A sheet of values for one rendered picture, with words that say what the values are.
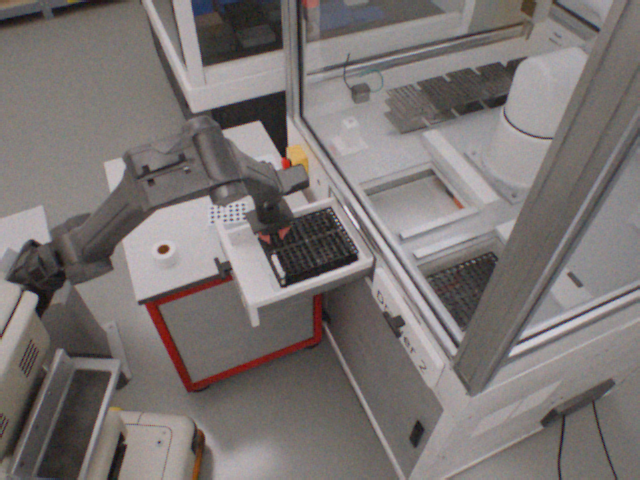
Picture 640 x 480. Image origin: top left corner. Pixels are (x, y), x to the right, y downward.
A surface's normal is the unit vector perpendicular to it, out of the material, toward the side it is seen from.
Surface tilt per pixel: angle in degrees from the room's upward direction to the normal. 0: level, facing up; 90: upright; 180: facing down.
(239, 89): 90
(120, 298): 0
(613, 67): 90
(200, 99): 90
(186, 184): 36
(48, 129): 0
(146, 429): 0
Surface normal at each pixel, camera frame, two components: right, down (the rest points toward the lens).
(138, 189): -0.69, 0.29
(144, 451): 0.00, -0.64
